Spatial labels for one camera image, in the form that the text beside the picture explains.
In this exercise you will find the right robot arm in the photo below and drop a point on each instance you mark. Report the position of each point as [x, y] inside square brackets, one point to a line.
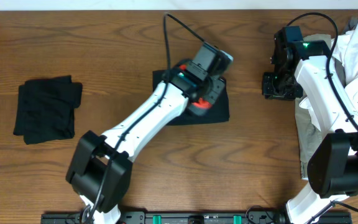
[333, 168]

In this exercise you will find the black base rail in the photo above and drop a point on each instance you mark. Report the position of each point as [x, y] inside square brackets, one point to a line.
[255, 215]

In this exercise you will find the black leggings with red waistband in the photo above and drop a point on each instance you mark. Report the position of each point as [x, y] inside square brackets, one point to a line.
[217, 114]

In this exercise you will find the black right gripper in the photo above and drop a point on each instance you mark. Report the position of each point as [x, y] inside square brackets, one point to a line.
[271, 93]

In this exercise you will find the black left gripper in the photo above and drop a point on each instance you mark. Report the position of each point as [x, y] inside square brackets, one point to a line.
[215, 88]

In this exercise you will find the folded black garment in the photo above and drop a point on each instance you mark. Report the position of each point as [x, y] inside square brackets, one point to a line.
[45, 109]

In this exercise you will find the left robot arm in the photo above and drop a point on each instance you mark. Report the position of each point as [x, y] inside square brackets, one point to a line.
[101, 167]

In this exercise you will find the khaki beige garment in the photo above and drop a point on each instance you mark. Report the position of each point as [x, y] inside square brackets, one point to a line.
[306, 133]

